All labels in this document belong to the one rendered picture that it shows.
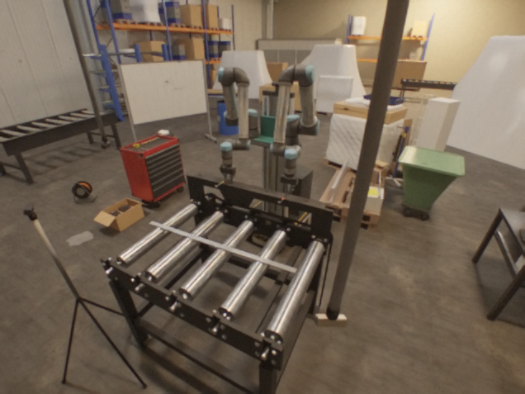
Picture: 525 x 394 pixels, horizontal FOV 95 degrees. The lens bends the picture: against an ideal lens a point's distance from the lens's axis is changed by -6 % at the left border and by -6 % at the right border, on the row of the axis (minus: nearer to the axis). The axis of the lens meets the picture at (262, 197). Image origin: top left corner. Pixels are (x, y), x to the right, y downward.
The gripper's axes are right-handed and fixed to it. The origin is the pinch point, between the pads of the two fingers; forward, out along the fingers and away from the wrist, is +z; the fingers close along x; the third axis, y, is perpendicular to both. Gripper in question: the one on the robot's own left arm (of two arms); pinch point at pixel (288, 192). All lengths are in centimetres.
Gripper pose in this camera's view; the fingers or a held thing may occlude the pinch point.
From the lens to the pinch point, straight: 201.6
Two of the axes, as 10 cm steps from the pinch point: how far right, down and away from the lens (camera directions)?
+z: 0.0, 8.6, 5.1
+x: 8.9, 2.3, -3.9
